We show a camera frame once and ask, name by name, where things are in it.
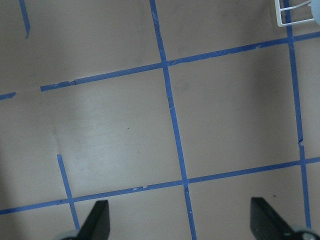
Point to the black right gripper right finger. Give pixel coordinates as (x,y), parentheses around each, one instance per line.
(266,223)

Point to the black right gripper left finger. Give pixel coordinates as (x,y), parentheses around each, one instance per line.
(97,224)

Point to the light blue plastic cup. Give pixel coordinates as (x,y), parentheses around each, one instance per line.
(315,10)

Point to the white wire cup rack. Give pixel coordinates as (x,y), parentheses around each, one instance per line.
(293,12)

